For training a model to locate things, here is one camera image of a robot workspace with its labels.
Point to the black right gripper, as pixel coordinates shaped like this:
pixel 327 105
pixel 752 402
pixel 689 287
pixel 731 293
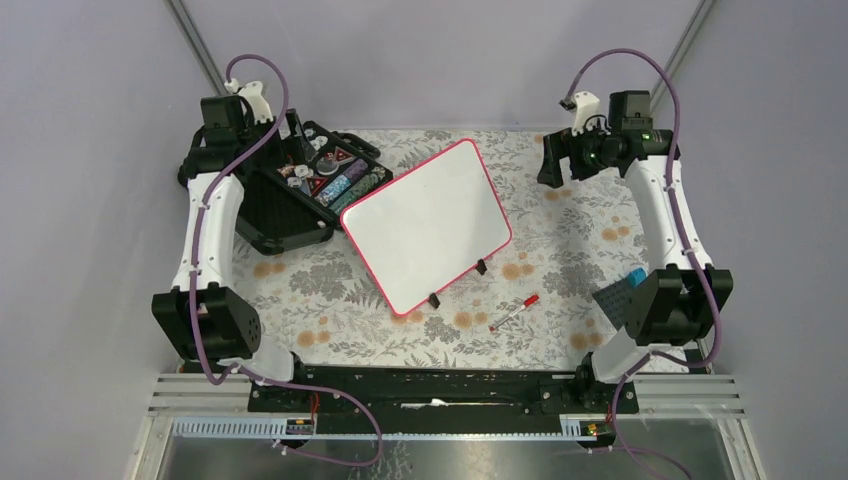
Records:
pixel 559 145

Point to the pink framed whiteboard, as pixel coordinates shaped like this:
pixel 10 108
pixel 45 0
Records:
pixel 430 226

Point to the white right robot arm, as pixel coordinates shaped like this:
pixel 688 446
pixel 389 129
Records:
pixel 682 295

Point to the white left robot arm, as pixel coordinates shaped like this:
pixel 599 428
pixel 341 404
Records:
pixel 201 314

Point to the black open parts case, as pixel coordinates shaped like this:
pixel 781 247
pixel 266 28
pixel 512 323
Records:
pixel 299 182

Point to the dark grey lego baseplate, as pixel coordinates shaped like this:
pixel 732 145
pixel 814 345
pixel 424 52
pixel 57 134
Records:
pixel 614 299

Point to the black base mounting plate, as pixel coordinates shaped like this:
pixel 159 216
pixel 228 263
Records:
pixel 357 400

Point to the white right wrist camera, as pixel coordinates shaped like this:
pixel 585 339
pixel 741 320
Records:
pixel 584 107

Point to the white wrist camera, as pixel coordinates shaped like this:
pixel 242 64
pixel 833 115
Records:
pixel 254 93
pixel 584 107

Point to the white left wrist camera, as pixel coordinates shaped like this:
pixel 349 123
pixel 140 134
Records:
pixel 254 93

